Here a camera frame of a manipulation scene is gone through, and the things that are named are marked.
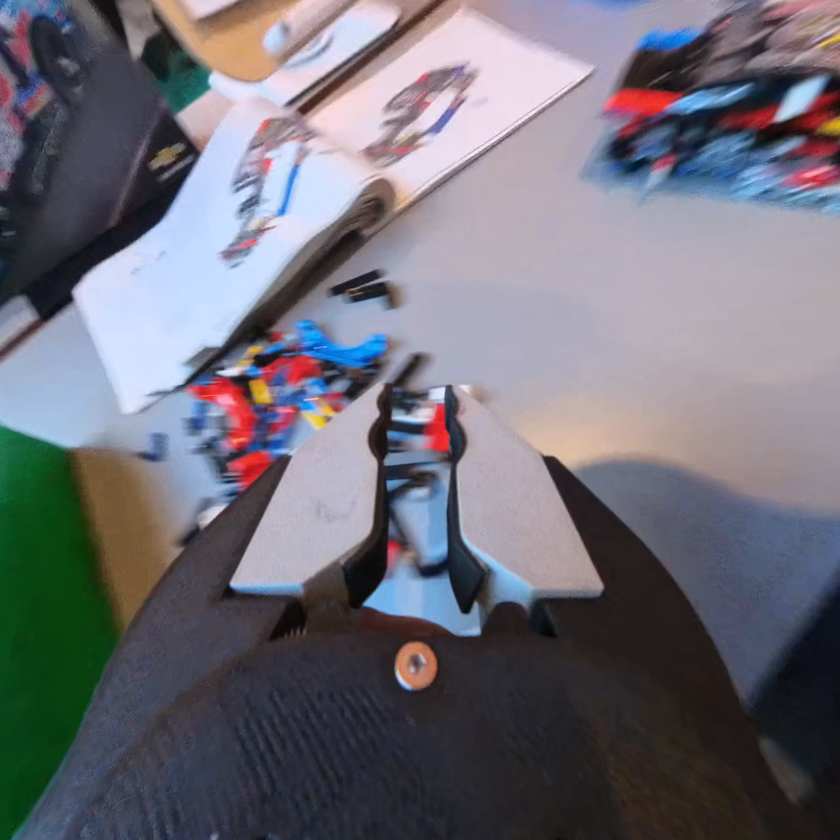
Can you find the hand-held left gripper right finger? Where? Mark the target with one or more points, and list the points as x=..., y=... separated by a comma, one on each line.
x=518, y=518

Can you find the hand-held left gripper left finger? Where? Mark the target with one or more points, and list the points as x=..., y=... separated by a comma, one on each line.
x=315, y=512

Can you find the pile of toy bricks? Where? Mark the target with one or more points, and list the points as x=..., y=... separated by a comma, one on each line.
x=275, y=400

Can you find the toy brick car model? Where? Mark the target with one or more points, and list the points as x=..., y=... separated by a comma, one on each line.
x=722, y=118

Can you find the grey desk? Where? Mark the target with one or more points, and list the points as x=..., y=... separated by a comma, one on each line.
x=558, y=295

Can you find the blue wishbone brick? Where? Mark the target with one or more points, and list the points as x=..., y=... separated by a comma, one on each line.
x=341, y=348

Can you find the brown cardboard sheet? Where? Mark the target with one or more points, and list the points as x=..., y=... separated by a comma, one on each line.
x=131, y=525

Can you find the black angled brick beam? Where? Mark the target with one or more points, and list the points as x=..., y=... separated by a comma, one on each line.
x=374, y=296

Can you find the black straight brick beam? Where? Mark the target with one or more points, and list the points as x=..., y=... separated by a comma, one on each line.
x=358, y=282

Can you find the open instruction booklet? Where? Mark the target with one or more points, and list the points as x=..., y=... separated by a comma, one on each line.
x=184, y=275

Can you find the green storage bin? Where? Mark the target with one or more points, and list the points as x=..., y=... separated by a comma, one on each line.
x=39, y=590

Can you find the toy car set box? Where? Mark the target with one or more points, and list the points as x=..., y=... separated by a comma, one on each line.
x=98, y=164

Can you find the wooden document stand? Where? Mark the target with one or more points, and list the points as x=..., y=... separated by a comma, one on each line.
x=216, y=46

